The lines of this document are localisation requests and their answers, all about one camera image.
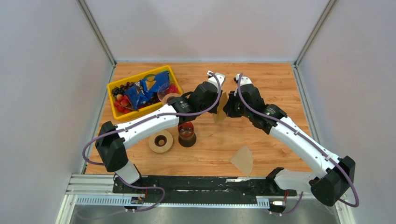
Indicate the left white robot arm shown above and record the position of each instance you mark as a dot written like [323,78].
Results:
[114,140]

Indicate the dark grapes bunch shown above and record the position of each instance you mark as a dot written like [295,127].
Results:
[121,89]

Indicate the brown paper filter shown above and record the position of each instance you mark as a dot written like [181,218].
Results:
[220,115]
[243,161]

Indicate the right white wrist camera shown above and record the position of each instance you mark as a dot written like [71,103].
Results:
[242,80]

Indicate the brown glass dripper on base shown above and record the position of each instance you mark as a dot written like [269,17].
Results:
[186,134]

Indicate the red tomato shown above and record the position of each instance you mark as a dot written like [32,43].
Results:
[173,88]

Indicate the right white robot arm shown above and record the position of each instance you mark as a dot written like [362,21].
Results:
[331,175]

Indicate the red strawberries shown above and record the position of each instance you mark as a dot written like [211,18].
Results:
[122,104]

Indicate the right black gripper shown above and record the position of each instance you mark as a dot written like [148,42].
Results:
[228,108]

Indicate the yellow plastic basket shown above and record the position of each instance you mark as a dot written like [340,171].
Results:
[150,106]

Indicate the blue chips bag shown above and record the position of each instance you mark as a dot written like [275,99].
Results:
[144,90]

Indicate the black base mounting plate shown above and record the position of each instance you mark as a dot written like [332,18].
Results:
[200,189]

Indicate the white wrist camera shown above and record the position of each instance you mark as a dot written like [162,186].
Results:
[217,79]
[242,80]

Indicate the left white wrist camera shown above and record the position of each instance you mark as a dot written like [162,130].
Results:
[217,79]

